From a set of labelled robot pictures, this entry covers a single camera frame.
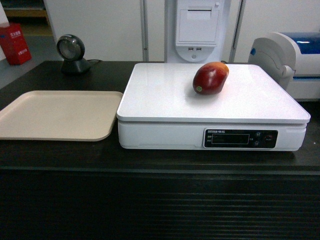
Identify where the dark red mango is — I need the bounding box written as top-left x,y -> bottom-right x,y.
192,62 -> 230,95

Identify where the white checkout scale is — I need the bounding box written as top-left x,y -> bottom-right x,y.
117,63 -> 311,151

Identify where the black slatted checkout counter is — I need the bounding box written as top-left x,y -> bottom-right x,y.
0,60 -> 320,240

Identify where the white POS terminal stand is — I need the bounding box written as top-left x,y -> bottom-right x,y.
164,0 -> 231,64

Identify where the black barcode scanner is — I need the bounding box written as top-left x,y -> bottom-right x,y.
56,34 -> 91,75

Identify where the beige plastic tray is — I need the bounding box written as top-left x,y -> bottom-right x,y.
0,90 -> 123,142

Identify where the white blue label printer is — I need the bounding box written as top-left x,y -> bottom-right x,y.
248,32 -> 320,101

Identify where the red fire extinguisher box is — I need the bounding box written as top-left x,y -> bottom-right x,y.
0,23 -> 32,66

